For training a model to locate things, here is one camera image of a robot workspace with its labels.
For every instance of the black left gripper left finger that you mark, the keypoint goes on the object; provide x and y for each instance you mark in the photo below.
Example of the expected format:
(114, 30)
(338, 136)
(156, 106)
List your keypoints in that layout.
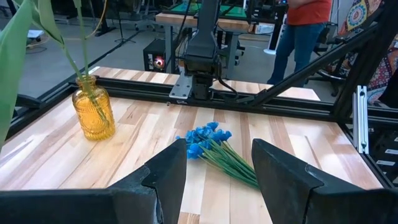
(93, 207)

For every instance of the person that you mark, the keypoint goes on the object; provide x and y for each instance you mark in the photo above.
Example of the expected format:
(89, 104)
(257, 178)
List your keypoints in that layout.
(308, 12)

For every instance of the green stem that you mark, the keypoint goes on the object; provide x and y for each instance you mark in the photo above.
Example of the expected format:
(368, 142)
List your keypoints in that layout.
(51, 21)

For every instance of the black aluminium table frame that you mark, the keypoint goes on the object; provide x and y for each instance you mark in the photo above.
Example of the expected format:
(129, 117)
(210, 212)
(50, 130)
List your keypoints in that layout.
(140, 90)

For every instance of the patterned fabric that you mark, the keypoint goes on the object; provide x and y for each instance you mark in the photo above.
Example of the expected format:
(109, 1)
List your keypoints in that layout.
(357, 15)

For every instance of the silver aluminium extrusion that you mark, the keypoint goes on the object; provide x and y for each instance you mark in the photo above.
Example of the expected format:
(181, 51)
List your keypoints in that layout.
(360, 124)

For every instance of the blue artificial flower bunch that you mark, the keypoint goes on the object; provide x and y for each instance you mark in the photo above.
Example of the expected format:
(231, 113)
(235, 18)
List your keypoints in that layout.
(205, 137)

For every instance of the green table mat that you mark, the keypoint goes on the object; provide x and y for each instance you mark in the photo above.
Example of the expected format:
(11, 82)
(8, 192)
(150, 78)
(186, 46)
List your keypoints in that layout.
(236, 11)

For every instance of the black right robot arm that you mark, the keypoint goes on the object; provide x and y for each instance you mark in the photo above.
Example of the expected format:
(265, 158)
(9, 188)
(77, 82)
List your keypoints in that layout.
(203, 37)

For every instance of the wooden background table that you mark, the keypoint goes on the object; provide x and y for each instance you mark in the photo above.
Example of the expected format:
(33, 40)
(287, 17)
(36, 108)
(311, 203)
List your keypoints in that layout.
(177, 20)

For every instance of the amber glass vase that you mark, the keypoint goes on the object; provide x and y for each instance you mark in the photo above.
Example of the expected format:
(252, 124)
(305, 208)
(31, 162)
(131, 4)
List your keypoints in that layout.
(93, 124)

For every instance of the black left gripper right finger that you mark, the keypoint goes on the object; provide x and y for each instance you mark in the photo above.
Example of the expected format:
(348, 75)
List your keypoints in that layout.
(311, 205)

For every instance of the black computer box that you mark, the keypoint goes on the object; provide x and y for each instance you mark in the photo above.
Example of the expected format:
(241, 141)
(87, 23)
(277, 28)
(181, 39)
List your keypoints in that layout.
(154, 56)

